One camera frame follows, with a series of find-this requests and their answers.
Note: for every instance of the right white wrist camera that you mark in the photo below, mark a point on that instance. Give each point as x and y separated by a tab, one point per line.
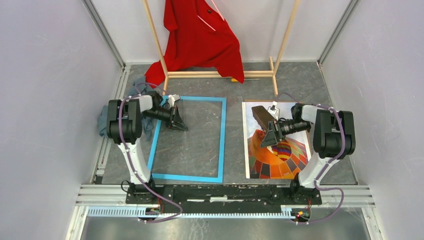
274	110

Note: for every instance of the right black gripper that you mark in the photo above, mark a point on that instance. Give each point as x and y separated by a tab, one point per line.
271	137

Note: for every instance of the red shirt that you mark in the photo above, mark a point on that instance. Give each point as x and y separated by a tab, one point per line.
192	44

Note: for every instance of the blue picture frame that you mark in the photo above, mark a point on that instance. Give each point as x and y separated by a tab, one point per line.
191	178

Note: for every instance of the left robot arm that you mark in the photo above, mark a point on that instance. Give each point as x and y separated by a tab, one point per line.
124	126

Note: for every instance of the pink clothes hanger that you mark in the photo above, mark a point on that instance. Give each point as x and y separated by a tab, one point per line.
209	14

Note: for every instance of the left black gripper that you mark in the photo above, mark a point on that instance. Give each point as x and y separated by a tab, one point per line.
176	121

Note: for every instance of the white cable duct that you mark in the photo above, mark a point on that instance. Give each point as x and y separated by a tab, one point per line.
148	213

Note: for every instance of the brown backing board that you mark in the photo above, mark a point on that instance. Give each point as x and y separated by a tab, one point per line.
265	100

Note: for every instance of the grey-blue cloth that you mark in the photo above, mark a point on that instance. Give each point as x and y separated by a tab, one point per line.
139	86

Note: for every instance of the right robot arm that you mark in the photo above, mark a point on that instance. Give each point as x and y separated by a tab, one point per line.
333	139

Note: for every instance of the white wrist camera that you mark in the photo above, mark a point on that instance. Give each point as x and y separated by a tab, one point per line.
274	110
172	99

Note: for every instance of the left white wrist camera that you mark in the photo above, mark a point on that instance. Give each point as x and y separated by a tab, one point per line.
172	99

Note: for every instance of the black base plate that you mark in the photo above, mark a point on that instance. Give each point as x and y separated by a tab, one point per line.
222	199

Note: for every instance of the hot air balloon photo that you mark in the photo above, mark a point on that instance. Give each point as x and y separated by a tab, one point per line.
281	161

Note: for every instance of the wooden clothes rack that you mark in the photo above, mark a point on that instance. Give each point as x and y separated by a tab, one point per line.
273	63

